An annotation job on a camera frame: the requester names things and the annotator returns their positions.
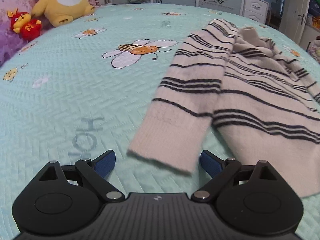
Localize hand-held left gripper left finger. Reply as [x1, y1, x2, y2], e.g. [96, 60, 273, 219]
[34, 149, 125, 203]

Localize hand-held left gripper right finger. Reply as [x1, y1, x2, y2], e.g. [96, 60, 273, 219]
[191, 149, 283, 203]

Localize white black striped knit sweater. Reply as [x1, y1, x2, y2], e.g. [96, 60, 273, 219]
[127, 18, 320, 198]

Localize bee-print quilted bedspread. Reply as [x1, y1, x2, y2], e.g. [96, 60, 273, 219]
[0, 3, 320, 240]

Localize red plush toy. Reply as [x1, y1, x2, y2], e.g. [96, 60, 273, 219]
[7, 8, 42, 42]

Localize white drawer cabinet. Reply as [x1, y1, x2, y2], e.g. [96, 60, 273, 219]
[244, 0, 270, 22]

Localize white door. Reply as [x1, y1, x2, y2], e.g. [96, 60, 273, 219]
[279, 0, 312, 46]

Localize orange packets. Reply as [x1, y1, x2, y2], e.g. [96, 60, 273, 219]
[306, 13, 320, 27]

